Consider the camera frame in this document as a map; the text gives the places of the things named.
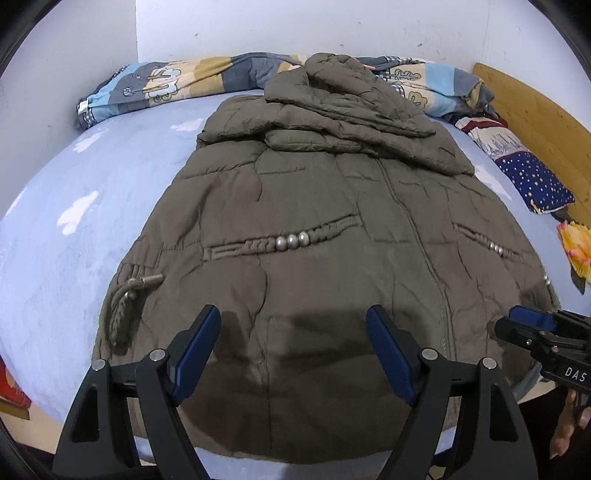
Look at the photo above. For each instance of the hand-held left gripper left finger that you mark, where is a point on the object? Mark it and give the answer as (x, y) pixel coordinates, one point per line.
(196, 355)

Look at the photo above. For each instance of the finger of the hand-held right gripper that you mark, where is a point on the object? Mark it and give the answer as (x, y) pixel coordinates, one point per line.
(535, 318)
(519, 336)

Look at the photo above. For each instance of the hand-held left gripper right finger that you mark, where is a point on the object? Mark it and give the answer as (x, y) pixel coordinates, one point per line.
(392, 357)

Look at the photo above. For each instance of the olive quilted puffer jacket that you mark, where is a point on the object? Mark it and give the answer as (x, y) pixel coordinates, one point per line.
(323, 207)

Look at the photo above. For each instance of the person's right hand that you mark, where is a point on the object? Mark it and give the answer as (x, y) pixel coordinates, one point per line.
(565, 429)

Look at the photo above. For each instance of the orange yellow cloth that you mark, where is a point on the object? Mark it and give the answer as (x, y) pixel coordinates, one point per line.
(577, 249)

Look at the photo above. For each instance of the star printed pillow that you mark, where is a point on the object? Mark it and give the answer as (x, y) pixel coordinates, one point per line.
(531, 177)

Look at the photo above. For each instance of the light blue cloud bed sheet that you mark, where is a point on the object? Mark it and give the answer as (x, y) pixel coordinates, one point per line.
(69, 258)

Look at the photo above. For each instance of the red plastic basin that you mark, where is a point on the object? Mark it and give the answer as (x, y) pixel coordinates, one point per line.
(11, 387)

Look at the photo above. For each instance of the wooden headboard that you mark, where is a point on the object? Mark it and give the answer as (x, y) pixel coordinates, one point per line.
(545, 120)

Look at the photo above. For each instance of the patchwork printed quilt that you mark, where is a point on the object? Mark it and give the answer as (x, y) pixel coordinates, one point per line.
(175, 83)

